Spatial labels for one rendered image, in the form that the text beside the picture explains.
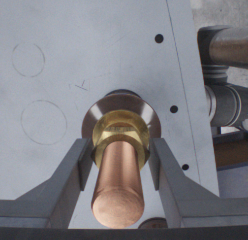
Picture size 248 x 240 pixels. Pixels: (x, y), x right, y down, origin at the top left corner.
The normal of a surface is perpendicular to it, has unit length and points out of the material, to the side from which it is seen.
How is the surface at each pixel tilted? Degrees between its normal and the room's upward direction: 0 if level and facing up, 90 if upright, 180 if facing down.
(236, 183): 0
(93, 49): 0
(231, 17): 0
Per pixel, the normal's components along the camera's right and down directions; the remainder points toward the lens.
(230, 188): 0.00, 0.26
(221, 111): 0.20, 0.32
